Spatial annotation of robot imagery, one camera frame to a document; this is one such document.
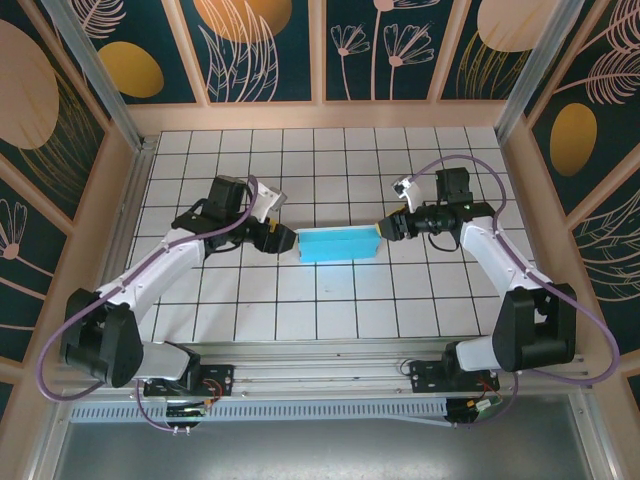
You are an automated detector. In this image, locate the aluminium rail frame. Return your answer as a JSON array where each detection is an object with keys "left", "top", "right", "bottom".
[{"left": 49, "top": 334, "right": 601, "bottom": 404}]

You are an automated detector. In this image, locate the grey metal sheet panel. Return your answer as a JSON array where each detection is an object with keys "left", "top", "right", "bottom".
[{"left": 49, "top": 422, "right": 596, "bottom": 480}]

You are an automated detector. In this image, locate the grey slotted cable duct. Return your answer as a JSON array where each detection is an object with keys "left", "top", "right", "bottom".
[{"left": 69, "top": 397, "right": 449, "bottom": 425}]

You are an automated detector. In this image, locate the aluminium side rail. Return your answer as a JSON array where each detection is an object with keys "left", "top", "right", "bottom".
[{"left": 102, "top": 137, "right": 157, "bottom": 351}]

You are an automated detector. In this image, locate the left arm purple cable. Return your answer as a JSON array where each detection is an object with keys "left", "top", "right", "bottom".
[{"left": 37, "top": 174, "right": 261, "bottom": 434}]

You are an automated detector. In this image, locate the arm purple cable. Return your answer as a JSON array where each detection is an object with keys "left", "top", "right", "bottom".
[
  {"left": 37, "top": 174, "right": 261, "bottom": 434},
  {"left": 407, "top": 156, "right": 621, "bottom": 429}
]

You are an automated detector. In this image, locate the base wiring connector bundle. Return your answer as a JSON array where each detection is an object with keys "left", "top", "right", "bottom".
[
  {"left": 447, "top": 384, "right": 506, "bottom": 429},
  {"left": 164, "top": 382, "right": 224, "bottom": 436}
]

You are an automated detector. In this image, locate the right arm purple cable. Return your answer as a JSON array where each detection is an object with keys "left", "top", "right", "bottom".
[{"left": 407, "top": 156, "right": 621, "bottom": 429}]

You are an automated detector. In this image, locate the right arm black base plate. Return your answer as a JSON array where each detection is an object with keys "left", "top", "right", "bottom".
[{"left": 409, "top": 358, "right": 501, "bottom": 394}]

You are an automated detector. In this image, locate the aluminium corner post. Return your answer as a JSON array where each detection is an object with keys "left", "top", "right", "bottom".
[
  {"left": 493, "top": 0, "right": 587, "bottom": 142},
  {"left": 42, "top": 0, "right": 151, "bottom": 151}
]

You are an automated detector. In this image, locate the blue and white paper box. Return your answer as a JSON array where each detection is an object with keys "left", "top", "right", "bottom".
[{"left": 297, "top": 224, "right": 381, "bottom": 264}]

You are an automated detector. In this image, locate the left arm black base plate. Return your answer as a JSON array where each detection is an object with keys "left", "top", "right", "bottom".
[{"left": 143, "top": 363, "right": 236, "bottom": 399}]

